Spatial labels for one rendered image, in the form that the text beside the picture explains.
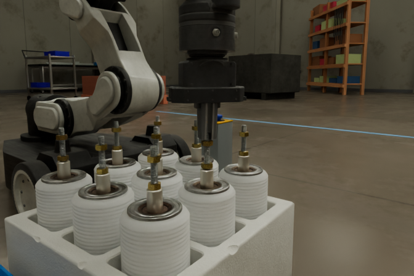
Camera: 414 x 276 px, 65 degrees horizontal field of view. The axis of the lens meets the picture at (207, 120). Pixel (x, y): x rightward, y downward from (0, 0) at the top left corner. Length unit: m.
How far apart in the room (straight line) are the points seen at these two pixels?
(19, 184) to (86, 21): 0.52
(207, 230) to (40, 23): 9.56
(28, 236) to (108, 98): 0.47
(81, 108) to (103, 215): 0.71
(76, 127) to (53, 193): 0.64
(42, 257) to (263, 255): 0.36
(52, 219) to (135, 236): 0.23
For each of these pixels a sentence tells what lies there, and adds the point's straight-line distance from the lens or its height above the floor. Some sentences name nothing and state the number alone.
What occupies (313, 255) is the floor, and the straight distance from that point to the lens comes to 0.89.
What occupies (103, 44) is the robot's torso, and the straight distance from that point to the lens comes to 1.06.
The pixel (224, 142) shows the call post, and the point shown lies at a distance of 0.86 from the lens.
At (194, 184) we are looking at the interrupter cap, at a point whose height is 0.25.
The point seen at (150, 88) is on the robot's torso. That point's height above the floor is 0.40.
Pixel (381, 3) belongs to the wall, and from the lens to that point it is 10.01.
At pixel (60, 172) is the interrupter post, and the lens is 0.64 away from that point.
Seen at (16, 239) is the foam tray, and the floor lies 0.15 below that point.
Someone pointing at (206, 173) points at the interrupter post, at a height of 0.28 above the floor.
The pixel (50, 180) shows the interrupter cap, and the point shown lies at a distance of 0.63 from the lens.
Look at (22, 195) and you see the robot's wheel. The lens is 1.10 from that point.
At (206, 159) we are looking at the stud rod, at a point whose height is 0.30.
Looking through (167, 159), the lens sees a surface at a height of 0.24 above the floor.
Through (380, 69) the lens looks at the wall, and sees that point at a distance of 9.82.
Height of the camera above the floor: 0.43
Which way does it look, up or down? 8 degrees down
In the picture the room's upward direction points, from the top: straight up
